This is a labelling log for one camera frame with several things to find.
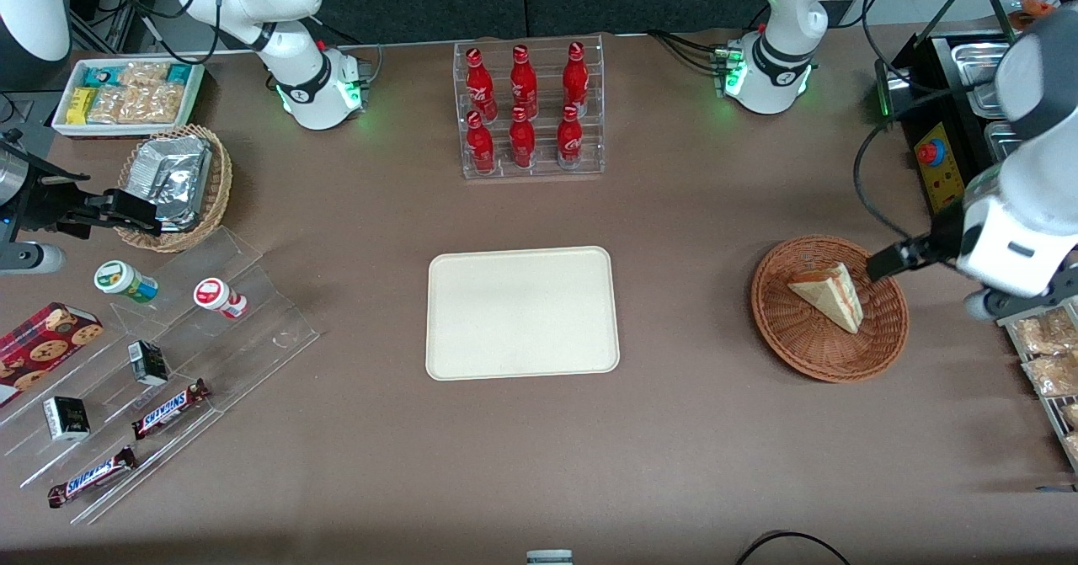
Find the red lid cup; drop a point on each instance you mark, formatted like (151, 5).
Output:
(217, 295)

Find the clear bag of biscuits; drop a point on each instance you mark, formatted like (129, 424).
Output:
(1069, 415)
(1048, 333)
(1053, 374)
(1072, 445)

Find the steel food pan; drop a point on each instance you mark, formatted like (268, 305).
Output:
(998, 140)
(977, 68)

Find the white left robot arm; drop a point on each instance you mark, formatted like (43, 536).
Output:
(783, 9)

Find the teal snack packet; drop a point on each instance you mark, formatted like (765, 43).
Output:
(178, 73)
(101, 76)

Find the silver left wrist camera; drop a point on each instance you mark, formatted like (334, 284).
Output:
(989, 304)

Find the yellow snack packet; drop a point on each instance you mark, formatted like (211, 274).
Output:
(81, 104)

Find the red plaid cookie box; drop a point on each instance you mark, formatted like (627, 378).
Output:
(46, 350)

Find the light tan wicker basket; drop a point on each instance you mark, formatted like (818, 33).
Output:
(217, 194)

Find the clear cracker bag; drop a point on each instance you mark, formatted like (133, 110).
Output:
(152, 103)
(106, 104)
(143, 73)

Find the red cola bottle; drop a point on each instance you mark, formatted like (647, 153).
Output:
(522, 142)
(523, 83)
(480, 85)
(481, 146)
(576, 78)
(570, 140)

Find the silver foil pack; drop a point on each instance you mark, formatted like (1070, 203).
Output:
(173, 178)

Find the cream plastic tray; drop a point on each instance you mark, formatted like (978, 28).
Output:
(522, 312)

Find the clear acrylic bottle rack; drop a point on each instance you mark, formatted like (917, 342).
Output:
(543, 169)

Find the brown wicker basket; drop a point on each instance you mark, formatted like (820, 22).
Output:
(804, 346)

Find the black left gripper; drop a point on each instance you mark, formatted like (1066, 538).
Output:
(941, 239)

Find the black food warmer case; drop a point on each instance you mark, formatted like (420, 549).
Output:
(943, 178)

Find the white snack tray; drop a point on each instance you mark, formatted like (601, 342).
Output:
(126, 130)

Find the Snickers chocolate bar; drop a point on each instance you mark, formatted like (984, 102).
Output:
(168, 409)
(91, 477)

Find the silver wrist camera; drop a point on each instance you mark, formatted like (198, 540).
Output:
(989, 304)
(34, 258)

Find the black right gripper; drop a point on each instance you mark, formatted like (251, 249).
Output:
(44, 204)

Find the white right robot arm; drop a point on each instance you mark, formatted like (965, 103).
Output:
(286, 43)

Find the triangular sandwich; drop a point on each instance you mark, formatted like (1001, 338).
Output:
(834, 295)

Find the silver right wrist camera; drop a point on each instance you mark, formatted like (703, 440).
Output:
(34, 258)

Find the grey box at table edge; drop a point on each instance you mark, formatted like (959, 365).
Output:
(549, 557)

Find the red warmer knob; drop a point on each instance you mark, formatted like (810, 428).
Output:
(931, 153)

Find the clear acrylic stepped display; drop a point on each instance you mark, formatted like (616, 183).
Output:
(244, 354)

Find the green lid cup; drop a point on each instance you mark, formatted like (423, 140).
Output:
(122, 280)

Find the small black carton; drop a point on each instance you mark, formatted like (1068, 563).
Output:
(148, 363)
(66, 418)

